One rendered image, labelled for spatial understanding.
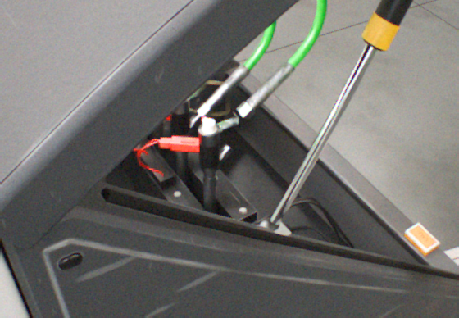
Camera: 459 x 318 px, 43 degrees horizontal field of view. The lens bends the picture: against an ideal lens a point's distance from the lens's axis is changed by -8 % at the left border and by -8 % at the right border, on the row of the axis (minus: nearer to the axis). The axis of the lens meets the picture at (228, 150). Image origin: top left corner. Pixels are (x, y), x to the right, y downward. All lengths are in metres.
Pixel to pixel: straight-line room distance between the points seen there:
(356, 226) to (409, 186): 1.40
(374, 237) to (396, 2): 0.68
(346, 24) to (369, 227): 2.40
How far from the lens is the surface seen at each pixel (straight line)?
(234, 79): 0.92
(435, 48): 3.30
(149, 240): 0.33
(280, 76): 0.85
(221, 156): 0.87
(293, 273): 0.45
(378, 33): 0.39
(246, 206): 0.93
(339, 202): 1.06
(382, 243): 1.01
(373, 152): 2.54
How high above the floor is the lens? 1.66
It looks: 42 degrees down
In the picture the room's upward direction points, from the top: 1 degrees clockwise
